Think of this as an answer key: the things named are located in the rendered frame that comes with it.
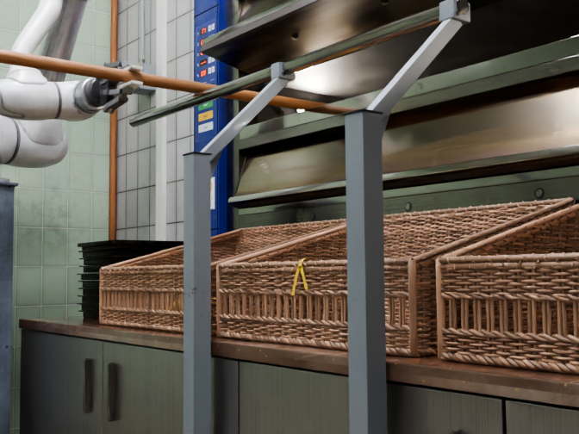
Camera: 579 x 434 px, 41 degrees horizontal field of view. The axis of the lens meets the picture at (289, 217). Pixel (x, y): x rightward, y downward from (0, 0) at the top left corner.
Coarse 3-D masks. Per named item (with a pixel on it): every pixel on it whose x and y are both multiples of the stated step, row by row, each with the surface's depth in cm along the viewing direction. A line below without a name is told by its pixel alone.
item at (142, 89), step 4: (136, 64) 290; (140, 64) 288; (144, 64) 288; (148, 64) 290; (144, 68) 288; (148, 68) 289; (152, 68) 290; (144, 72) 288; (148, 72) 289; (152, 72) 290; (136, 88) 289; (140, 88) 287; (144, 88) 288; (148, 88) 289; (152, 88) 290; (132, 92) 293; (136, 92) 293; (140, 92) 293; (144, 92) 294; (148, 92) 294
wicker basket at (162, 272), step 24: (216, 240) 230; (240, 240) 235; (264, 240) 225; (288, 240) 179; (120, 264) 211; (144, 264) 215; (168, 264) 220; (216, 264) 166; (120, 288) 197; (144, 288) 187; (168, 288) 178; (120, 312) 197; (144, 312) 187; (168, 312) 177
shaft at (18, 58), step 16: (16, 64) 171; (32, 64) 172; (48, 64) 174; (64, 64) 176; (80, 64) 179; (112, 80) 185; (128, 80) 187; (144, 80) 189; (160, 80) 191; (176, 80) 194; (224, 96) 204; (240, 96) 206
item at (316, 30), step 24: (312, 0) 196; (336, 0) 192; (360, 0) 190; (408, 0) 187; (432, 0) 185; (264, 24) 212; (288, 24) 210; (312, 24) 207; (336, 24) 205; (360, 24) 203; (384, 24) 201; (216, 48) 233; (240, 48) 230; (264, 48) 228; (288, 48) 225; (312, 48) 222
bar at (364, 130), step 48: (336, 48) 153; (432, 48) 125; (192, 96) 196; (384, 96) 118; (192, 192) 151; (192, 240) 150; (192, 288) 149; (192, 336) 148; (384, 336) 113; (192, 384) 148; (384, 384) 112; (192, 432) 147; (384, 432) 112
